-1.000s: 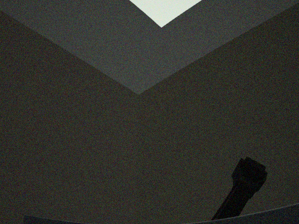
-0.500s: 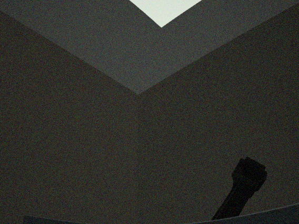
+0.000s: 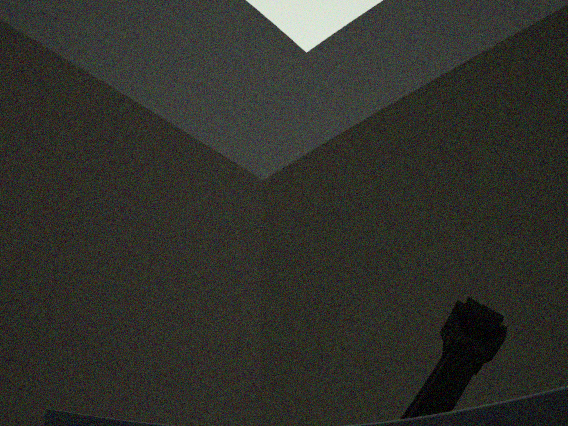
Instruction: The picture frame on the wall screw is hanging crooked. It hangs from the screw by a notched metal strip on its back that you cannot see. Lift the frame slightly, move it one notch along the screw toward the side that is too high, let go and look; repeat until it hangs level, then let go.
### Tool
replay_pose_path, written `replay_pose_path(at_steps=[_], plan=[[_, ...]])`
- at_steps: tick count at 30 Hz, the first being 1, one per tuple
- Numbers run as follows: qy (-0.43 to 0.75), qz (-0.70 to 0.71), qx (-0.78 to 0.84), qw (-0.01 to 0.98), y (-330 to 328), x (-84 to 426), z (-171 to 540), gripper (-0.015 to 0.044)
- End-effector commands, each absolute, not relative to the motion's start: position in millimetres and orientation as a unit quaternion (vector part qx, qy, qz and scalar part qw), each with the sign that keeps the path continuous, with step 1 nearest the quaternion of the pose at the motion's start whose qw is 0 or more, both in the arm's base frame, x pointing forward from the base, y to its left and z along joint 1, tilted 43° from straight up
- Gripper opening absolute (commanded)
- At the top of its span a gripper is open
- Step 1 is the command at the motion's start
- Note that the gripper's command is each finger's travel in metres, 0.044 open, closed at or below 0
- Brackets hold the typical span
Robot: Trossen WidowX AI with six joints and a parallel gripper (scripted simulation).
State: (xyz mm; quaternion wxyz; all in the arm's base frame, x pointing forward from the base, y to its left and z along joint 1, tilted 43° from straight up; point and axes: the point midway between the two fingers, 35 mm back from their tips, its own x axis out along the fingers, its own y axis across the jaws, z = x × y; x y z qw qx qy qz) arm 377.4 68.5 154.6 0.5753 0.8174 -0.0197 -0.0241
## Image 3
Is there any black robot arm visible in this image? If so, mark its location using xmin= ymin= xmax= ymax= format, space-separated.
xmin=400 ymin=297 xmax=507 ymax=419

